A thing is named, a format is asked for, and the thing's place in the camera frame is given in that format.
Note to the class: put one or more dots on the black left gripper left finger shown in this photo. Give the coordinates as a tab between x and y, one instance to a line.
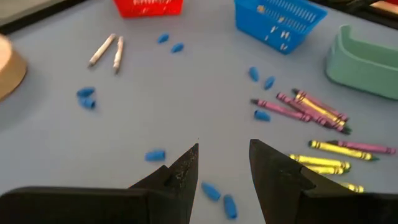
174	193

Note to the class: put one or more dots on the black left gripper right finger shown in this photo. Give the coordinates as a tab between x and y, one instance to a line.
276	186

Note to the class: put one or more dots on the yellow crayon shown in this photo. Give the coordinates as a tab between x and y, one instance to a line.
326	170
351	187
342	150
320	161
317	109

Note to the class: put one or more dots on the green plastic bin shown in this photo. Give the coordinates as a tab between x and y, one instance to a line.
357	68

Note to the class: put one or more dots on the white crayon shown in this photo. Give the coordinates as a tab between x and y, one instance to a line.
118	54
102	49

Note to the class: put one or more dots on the blue mesh basket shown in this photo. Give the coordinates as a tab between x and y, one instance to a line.
258	25

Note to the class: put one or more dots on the red mesh basket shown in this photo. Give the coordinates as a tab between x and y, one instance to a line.
146	11

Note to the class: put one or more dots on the white shade wooden base lamp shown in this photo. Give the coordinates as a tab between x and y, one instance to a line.
11	71

